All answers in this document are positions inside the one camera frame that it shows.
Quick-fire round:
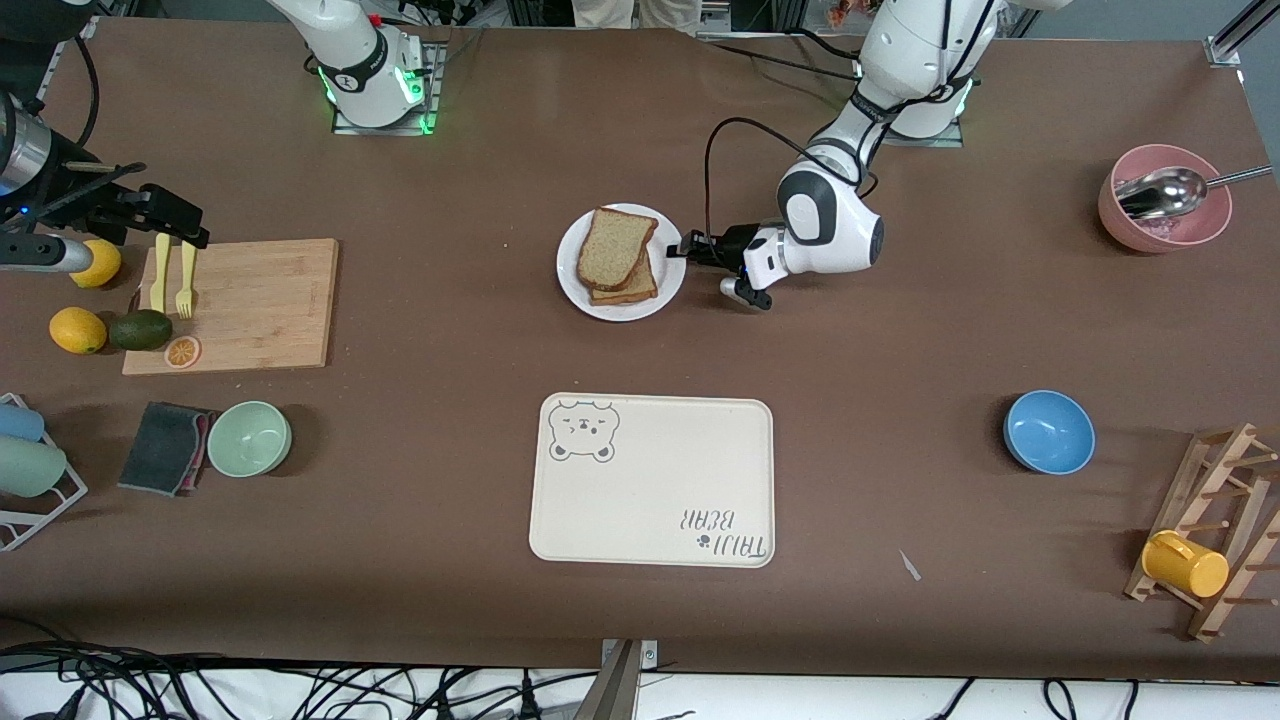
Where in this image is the plain brown bread slice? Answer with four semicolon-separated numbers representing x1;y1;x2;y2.
576;207;660;292

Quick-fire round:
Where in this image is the white round plate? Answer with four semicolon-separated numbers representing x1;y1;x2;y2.
556;204;688;322

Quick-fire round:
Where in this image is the yellow lemon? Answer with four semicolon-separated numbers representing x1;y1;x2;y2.
49;307;108;356
70;240;123;289

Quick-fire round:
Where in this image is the wooden cutting board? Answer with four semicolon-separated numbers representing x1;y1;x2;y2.
122;238;340;377

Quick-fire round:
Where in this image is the dark green avocado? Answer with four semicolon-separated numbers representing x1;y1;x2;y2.
108;309;174;352

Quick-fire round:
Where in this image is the pale green bowl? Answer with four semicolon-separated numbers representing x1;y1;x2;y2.
207;401;293;478

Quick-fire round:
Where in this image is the grey folded cloth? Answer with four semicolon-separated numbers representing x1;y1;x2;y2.
117;401;216;497

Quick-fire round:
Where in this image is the light blue cup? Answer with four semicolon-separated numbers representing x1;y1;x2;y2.
0;402;46;443

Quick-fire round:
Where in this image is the cream bear print tray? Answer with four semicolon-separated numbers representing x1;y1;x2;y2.
528;392;776;569

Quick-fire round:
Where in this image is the person in beige trousers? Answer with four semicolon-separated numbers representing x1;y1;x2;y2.
572;0;704;31

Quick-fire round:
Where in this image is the pale green cup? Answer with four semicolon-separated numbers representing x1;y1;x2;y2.
0;436;68;498

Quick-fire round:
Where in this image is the blue bowl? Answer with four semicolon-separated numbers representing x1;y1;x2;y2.
1003;390;1096;475

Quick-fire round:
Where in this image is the metal ladle spoon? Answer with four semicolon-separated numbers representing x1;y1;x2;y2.
1115;165;1274;221

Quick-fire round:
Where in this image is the pink ribbed bowl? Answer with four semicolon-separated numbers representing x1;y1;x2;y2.
1098;144;1233;255

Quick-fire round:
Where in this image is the wooden peg drying rack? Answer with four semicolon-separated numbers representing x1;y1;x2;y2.
1124;422;1280;643

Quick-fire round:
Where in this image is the yellow mug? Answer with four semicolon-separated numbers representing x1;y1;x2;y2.
1141;530;1230;599

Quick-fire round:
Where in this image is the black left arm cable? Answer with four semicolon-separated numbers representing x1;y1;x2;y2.
703;117;871;251

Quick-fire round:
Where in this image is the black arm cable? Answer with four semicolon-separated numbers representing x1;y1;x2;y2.
68;35;98;151
703;117;871;251

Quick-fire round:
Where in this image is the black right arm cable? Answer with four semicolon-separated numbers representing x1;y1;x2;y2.
68;35;98;151

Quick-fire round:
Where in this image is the black cable on table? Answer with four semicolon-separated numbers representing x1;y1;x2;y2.
698;38;866;81

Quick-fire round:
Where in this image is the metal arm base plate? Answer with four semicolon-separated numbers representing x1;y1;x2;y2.
880;75;966;149
331;40;442;136

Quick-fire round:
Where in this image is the white wire rack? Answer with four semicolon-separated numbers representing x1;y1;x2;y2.
0;392;89;553

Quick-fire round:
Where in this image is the metal table edge bracket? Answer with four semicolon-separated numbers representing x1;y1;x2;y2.
575;638;661;720

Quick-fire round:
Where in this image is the black floor cable bundle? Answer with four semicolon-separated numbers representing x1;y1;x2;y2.
0;640;601;720

